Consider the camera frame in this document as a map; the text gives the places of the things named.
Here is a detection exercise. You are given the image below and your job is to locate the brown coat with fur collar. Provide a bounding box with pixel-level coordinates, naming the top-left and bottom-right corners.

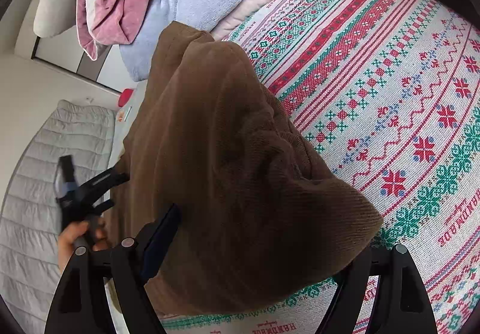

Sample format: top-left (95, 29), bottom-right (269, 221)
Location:
top-left (106, 22), bottom-right (383, 315)

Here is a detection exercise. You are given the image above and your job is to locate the person left hand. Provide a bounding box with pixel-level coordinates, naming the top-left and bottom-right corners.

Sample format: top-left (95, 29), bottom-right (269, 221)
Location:
top-left (58, 218), bottom-right (112, 273)

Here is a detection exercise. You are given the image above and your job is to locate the grey quilted headboard cushion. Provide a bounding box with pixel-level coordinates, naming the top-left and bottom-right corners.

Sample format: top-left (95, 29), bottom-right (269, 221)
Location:
top-left (0, 100), bottom-right (116, 333)

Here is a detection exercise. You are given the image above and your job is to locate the small white card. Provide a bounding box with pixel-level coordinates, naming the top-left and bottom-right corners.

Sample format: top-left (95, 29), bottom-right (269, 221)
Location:
top-left (119, 107), bottom-right (132, 122)

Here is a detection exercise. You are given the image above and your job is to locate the red object by bed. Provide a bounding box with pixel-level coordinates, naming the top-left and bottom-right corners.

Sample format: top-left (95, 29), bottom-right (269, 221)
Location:
top-left (117, 89), bottom-right (134, 108)

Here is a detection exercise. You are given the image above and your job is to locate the white wardrobe with grey band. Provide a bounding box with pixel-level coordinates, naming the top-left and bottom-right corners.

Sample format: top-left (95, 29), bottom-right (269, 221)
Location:
top-left (32, 28), bottom-right (137, 93)

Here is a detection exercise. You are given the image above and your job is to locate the patterned knit blanket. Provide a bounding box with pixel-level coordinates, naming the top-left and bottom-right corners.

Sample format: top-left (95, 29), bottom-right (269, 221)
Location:
top-left (160, 0), bottom-right (480, 334)

